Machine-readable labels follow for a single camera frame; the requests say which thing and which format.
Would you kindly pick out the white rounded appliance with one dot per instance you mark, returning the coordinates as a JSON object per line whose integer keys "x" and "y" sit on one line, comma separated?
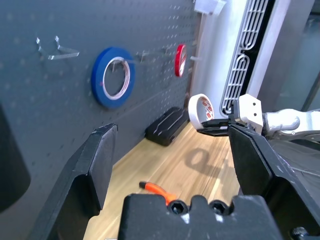
{"x": 215, "y": 62}

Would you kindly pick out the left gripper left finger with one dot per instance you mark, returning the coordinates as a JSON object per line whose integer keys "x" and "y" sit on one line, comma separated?
{"x": 85, "y": 180}

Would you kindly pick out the orange black pliers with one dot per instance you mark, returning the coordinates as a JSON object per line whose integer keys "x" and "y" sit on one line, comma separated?
{"x": 155, "y": 187}

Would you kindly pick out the grey perforated pegboard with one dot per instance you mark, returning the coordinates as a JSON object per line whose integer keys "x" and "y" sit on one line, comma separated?
{"x": 62, "y": 120}

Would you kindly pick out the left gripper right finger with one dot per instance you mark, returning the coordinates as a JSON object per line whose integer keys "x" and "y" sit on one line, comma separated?
{"x": 265, "y": 170}

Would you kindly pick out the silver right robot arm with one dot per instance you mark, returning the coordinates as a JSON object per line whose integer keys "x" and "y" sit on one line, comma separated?
{"x": 290, "y": 122}

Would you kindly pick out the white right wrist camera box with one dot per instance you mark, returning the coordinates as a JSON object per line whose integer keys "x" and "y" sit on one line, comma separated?
{"x": 250, "y": 112}

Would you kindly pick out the white tape roll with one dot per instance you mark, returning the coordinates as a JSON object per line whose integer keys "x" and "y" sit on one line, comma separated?
{"x": 193, "y": 110}

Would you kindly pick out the black plastic tool case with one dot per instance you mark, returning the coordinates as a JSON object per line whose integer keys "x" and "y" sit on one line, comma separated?
{"x": 165, "y": 130}

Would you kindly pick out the red tape roll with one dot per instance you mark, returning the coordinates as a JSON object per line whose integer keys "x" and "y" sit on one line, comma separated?
{"x": 178, "y": 62}

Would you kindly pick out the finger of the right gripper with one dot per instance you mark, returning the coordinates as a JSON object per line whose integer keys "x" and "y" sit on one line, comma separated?
{"x": 217, "y": 122}
{"x": 213, "y": 131}

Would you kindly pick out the silver metal peg hook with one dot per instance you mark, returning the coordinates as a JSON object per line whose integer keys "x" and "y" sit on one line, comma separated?
{"x": 142, "y": 56}
{"x": 116, "y": 65}
{"x": 167, "y": 49}

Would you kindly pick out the blue tape roll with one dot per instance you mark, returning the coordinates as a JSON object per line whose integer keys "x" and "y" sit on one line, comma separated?
{"x": 98, "y": 82}

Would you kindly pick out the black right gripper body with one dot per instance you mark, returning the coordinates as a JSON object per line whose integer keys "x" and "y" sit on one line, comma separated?
{"x": 234, "y": 112}

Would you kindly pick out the black plastic tool cup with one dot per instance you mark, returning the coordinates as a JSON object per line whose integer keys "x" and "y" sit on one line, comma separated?
{"x": 10, "y": 162}

